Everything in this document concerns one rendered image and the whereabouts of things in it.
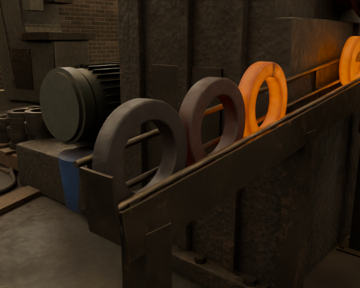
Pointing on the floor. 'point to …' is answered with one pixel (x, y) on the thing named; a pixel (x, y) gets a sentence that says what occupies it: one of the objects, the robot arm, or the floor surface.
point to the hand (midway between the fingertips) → (354, 56)
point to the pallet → (15, 135)
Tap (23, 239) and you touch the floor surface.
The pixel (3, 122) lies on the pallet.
